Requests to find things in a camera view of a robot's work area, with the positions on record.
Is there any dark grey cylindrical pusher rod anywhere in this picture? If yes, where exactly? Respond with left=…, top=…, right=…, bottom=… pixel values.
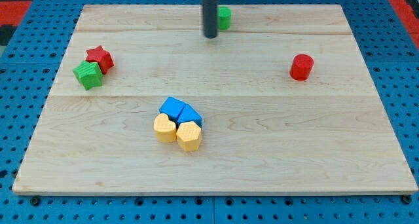
left=201, top=0, right=218, bottom=39

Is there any green cylinder block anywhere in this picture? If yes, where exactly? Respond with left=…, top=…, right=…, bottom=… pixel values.
left=218, top=6, right=232, bottom=31

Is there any red star block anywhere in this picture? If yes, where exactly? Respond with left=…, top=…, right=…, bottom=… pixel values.
left=86, top=45, right=114, bottom=75

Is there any green star block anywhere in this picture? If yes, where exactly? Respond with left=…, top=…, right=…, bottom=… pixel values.
left=73, top=61, right=103, bottom=90

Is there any red cylinder block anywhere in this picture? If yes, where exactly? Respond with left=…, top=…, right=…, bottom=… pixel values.
left=289, top=54, right=314, bottom=81

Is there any blue cube block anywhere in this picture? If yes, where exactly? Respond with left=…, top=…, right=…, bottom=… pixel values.
left=159, top=96, right=186, bottom=123

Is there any blue triangle block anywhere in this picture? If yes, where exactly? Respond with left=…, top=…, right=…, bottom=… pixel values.
left=177, top=104, right=202, bottom=127

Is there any light wooden board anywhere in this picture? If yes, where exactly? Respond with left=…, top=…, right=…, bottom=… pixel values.
left=12, top=5, right=418, bottom=196

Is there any yellow hexagon block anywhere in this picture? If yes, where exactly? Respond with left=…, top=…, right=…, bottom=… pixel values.
left=176, top=121, right=202, bottom=152

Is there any yellow heart block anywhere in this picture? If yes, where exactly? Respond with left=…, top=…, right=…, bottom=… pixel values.
left=153, top=113, right=177, bottom=143

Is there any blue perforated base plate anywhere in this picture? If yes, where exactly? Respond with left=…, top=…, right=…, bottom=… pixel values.
left=1, top=0, right=418, bottom=223

